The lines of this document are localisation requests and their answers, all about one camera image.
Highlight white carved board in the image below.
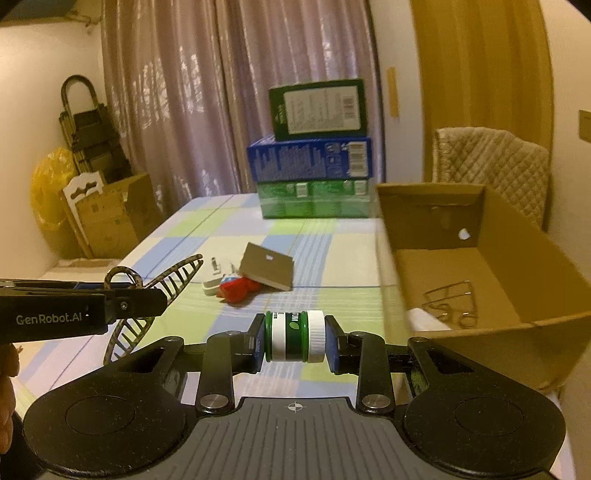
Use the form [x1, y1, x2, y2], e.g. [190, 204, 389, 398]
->
[62, 170, 107, 259]

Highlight white plug adapter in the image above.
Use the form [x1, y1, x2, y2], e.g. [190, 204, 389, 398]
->
[202, 257, 238, 297]

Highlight metal wire holder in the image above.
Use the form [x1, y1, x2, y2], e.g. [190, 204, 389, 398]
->
[422, 281, 476, 329]

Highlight red toy figure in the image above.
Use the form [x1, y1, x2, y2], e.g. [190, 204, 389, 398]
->
[218, 273, 262, 305]

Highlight brown cardboard box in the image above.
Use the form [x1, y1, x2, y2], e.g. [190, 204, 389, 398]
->
[375, 182, 591, 393]

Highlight green wrapped box pack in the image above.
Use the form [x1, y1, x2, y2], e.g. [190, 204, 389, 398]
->
[257, 178, 371, 219]

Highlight blue carton box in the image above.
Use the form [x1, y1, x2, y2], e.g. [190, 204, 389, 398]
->
[247, 135, 373, 183]

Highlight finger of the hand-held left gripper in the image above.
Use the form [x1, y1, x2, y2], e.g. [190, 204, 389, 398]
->
[105, 288, 168, 324]
[0, 279, 112, 291]

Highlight bronze hair clip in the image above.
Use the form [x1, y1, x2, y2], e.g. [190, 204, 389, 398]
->
[102, 254, 204, 365]

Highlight yellow plastic bag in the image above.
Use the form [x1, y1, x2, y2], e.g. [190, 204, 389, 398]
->
[30, 147, 77, 232]

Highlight wooden door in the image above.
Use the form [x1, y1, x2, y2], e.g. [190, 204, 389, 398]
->
[411, 0, 555, 153]

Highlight flattened cardboard boxes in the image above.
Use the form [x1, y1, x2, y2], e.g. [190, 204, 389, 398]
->
[74, 173, 162, 259]

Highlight mauve patterned curtain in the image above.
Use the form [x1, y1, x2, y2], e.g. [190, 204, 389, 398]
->
[100, 0, 386, 227]

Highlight grey card box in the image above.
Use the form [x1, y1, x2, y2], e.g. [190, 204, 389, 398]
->
[239, 242, 296, 291]

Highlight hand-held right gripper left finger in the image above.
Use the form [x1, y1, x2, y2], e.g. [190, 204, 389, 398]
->
[105, 316, 269, 414]

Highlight folded dark step ladder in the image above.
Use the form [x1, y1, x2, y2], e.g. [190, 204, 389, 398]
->
[59, 75, 127, 181]

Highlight dark green carton box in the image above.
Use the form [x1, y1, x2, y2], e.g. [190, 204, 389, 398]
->
[269, 78, 369, 141]

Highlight person's left hand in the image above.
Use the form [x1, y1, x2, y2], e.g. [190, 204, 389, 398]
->
[0, 344, 20, 455]

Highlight green white small bottle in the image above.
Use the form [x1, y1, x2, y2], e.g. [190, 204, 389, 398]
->
[264, 311, 327, 364]

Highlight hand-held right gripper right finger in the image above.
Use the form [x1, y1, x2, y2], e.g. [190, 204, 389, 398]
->
[324, 315, 477, 414]

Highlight quilted beige chair cover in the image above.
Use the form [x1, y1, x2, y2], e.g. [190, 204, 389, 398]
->
[431, 127, 551, 232]

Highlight wooden wall strip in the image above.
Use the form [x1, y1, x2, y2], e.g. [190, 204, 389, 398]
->
[385, 67, 399, 121]

